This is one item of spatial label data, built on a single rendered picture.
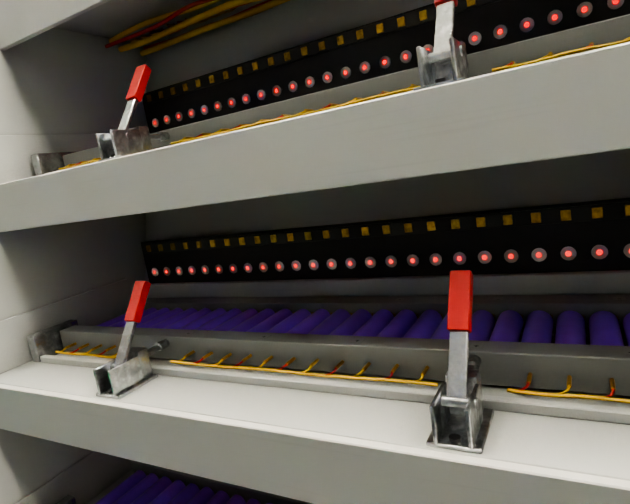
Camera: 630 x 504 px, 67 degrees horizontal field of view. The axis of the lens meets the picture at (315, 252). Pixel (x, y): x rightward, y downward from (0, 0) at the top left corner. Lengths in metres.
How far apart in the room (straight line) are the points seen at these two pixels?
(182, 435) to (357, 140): 0.23
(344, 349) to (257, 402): 0.07
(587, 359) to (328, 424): 0.15
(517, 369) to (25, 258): 0.48
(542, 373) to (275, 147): 0.21
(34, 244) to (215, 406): 0.31
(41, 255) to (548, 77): 0.51
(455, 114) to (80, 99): 0.49
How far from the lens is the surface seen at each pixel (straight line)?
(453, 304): 0.28
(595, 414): 0.30
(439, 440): 0.27
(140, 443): 0.40
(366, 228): 0.44
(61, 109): 0.64
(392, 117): 0.27
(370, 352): 0.34
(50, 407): 0.48
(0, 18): 0.62
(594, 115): 0.26
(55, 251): 0.60
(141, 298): 0.43
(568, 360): 0.31
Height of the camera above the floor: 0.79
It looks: 4 degrees up
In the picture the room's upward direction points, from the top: 1 degrees counter-clockwise
